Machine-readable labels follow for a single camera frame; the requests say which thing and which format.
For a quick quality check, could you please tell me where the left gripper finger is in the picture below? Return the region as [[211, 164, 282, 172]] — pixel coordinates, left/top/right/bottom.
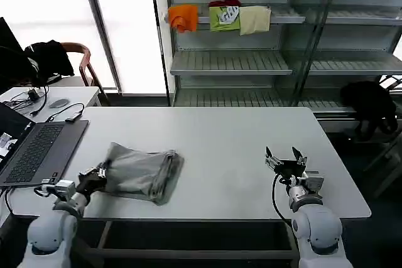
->
[[97, 159, 112, 179], [78, 166, 99, 177]]

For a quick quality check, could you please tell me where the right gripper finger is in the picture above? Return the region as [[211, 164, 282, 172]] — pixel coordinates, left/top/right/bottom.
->
[[291, 146, 308, 167], [264, 146, 285, 171]]

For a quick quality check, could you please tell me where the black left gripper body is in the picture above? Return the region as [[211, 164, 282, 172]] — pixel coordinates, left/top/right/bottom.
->
[[76, 170, 107, 195]]

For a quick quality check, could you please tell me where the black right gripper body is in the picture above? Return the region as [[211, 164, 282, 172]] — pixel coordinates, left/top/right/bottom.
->
[[275, 158, 310, 184]]

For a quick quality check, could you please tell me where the grey printed T-shirt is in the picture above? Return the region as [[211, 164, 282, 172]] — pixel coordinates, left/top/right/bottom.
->
[[99, 141, 185, 206]]

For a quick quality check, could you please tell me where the dark grey laptop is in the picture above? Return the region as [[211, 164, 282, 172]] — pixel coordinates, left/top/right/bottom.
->
[[0, 101, 90, 188]]

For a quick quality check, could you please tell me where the grey computer mouse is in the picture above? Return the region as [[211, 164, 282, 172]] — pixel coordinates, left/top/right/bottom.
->
[[48, 98, 71, 109]]

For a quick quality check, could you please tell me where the small white desk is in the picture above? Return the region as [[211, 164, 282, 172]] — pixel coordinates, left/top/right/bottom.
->
[[0, 86, 103, 124]]

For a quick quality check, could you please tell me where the brown wooden chair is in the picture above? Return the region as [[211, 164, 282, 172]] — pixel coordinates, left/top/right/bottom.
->
[[59, 41, 111, 106]]

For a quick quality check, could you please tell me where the grey metal shelf with clothes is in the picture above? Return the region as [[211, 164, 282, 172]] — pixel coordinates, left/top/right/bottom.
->
[[163, 0, 402, 124]]

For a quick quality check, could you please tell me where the black jacket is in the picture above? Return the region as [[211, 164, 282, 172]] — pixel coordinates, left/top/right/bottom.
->
[[24, 40, 75, 78]]

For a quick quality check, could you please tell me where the slanted silver metal pole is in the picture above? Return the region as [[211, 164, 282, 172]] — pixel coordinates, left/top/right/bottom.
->
[[290, 0, 345, 107]]

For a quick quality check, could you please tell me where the black computer monitor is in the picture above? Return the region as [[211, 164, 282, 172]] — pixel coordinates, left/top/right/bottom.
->
[[0, 16, 40, 89]]

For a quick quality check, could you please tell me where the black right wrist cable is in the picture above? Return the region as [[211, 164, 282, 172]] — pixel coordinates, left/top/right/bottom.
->
[[271, 172, 295, 228]]

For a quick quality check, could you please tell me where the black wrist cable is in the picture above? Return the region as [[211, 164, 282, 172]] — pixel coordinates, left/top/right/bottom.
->
[[271, 172, 295, 228], [3, 186, 16, 217]]

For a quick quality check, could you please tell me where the black cable with white adapter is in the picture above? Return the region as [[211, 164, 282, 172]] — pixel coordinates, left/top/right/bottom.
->
[[46, 102, 85, 124]]

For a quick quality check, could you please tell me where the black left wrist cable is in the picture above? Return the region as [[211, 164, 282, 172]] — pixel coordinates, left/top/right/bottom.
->
[[3, 186, 16, 217]]

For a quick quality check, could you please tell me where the black charger with cables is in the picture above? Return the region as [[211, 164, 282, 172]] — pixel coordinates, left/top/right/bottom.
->
[[0, 85, 51, 117]]

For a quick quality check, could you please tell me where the dark metal table frame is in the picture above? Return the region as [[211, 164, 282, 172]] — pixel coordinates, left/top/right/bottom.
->
[[73, 219, 300, 268]]

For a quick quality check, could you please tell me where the thick grey window post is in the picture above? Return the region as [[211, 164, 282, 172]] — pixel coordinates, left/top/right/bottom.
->
[[78, 0, 124, 94]]

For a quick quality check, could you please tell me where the thin dark window post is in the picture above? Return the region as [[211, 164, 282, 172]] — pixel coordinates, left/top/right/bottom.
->
[[148, 0, 172, 107]]

